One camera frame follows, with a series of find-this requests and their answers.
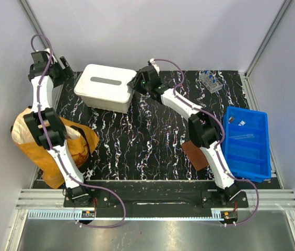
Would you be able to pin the clear test tube rack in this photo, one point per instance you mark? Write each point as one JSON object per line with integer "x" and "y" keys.
{"x": 208, "y": 82}

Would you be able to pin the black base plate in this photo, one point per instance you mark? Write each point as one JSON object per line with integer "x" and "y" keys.
{"x": 152, "y": 192}

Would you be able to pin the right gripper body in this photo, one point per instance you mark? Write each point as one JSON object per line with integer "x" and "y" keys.
{"x": 144, "y": 87}

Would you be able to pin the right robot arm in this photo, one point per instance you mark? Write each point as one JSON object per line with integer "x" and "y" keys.
{"x": 205, "y": 130}

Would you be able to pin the beige plastic bin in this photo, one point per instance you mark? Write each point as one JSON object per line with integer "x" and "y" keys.
{"x": 108, "y": 105}

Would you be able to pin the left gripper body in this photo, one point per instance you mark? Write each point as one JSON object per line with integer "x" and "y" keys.
{"x": 61, "y": 75}

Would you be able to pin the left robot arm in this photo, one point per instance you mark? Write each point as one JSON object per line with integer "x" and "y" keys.
{"x": 45, "y": 125}

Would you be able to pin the blue compartment tray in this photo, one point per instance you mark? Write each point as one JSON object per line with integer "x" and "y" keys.
{"x": 247, "y": 158}

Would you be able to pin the white plastic lid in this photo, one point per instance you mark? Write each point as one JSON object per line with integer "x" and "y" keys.
{"x": 106, "y": 83}

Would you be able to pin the cloth bag with items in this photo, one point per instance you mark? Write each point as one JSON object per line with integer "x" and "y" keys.
{"x": 82, "y": 142}

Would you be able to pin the white capped tube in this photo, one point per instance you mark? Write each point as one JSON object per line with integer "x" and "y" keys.
{"x": 241, "y": 123}

